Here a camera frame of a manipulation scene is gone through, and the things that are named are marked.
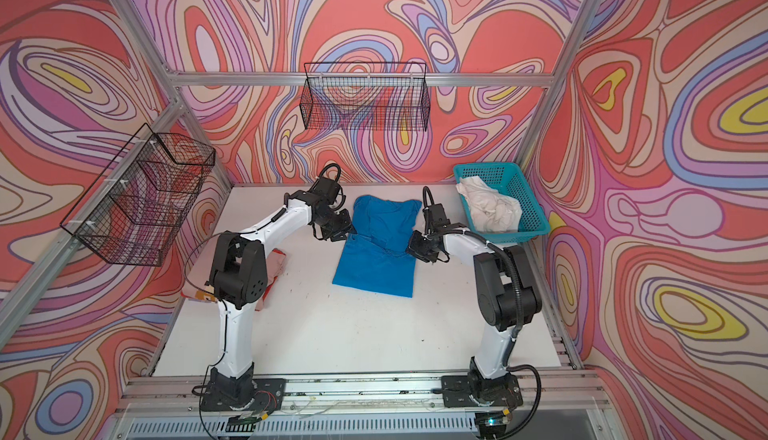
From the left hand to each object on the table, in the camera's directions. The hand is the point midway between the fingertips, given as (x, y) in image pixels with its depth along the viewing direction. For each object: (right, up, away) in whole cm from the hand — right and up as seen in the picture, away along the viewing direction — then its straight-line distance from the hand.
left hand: (360, 230), depth 96 cm
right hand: (+17, -8, 0) cm, 19 cm away
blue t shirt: (+5, -9, +3) cm, 11 cm away
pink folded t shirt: (-45, -15, -12) cm, 49 cm away
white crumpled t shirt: (+46, +7, +11) cm, 48 cm away
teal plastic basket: (+57, +19, +20) cm, 63 cm away
